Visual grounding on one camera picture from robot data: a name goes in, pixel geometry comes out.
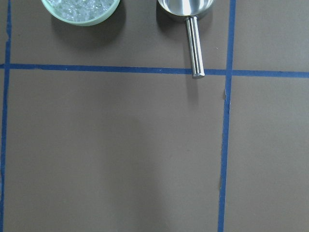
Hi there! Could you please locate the green bowl of ice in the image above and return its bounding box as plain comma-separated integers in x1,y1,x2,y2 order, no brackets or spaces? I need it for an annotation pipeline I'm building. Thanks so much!
42,0,120,26

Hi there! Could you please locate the metal ice scoop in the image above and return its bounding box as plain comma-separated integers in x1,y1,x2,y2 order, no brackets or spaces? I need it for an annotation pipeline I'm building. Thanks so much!
157,0,215,79

